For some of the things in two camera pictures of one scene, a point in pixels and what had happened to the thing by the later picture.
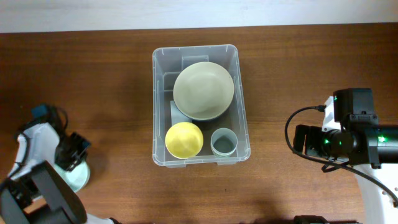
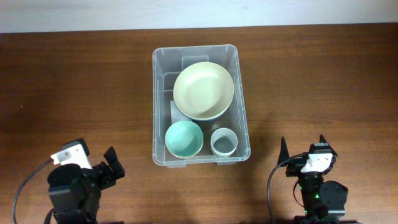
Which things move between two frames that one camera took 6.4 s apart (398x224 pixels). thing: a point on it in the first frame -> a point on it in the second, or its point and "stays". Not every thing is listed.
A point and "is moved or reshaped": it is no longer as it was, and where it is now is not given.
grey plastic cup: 224,142 stays
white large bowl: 203,91 stays
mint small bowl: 78,177 is moved or reshaped
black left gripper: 83,144 -> 109,178
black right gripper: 313,133 -> 294,167
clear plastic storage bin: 199,106 stays
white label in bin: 177,116 stays
